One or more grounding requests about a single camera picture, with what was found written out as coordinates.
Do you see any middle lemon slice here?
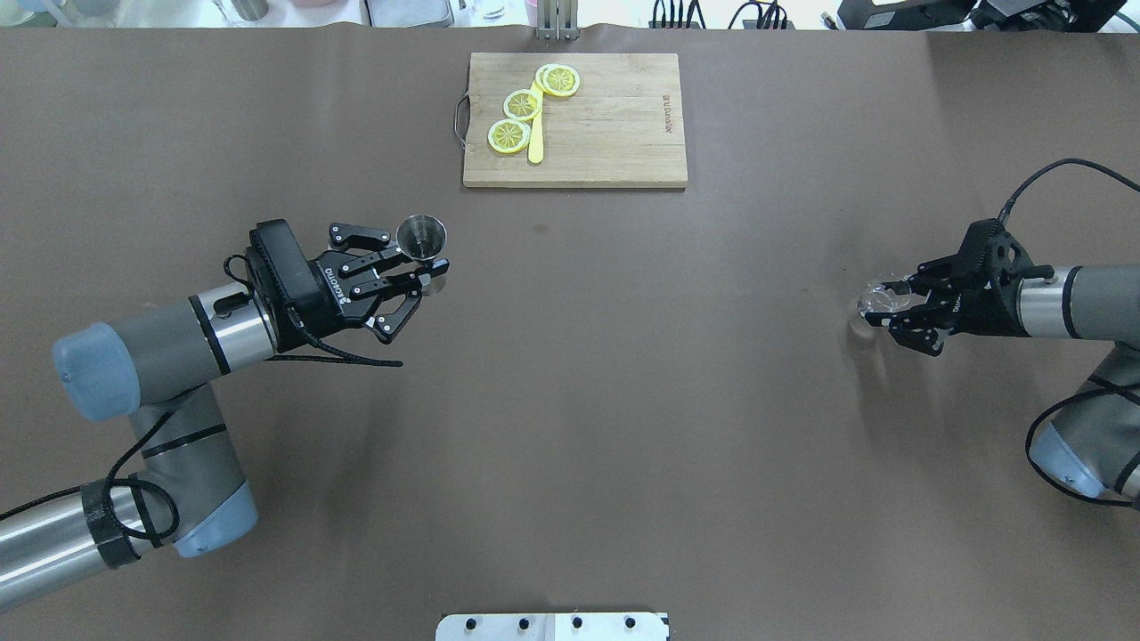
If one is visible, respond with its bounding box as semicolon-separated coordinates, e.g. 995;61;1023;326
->
502;89;544;122

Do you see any bamboo cutting board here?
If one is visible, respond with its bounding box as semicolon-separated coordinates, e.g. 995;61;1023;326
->
461;52;689;190

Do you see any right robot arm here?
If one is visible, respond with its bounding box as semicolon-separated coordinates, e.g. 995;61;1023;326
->
860;218;1137;510

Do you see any steel double jigger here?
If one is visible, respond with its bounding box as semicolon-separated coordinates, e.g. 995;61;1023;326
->
394;216;451;297

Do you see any lemon slice at knife end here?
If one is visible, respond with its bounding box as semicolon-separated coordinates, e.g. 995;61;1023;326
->
534;62;583;97

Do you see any aluminium frame post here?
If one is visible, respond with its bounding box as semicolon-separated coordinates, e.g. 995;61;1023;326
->
534;0;581;42

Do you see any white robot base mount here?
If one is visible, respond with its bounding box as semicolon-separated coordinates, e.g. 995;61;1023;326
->
435;612;671;640

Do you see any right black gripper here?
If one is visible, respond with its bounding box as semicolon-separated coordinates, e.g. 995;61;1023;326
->
868;218;1035;357

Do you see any lemon slice near handle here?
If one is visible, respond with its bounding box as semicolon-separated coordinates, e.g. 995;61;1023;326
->
487;117;531;155

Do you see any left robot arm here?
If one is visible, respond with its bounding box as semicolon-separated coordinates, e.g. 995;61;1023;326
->
1;216;451;612

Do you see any clear glass measuring cup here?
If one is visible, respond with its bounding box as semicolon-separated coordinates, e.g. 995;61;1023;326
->
856;271;919;321

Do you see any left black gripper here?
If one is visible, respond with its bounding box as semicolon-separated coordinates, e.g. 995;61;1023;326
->
276;224;451;344

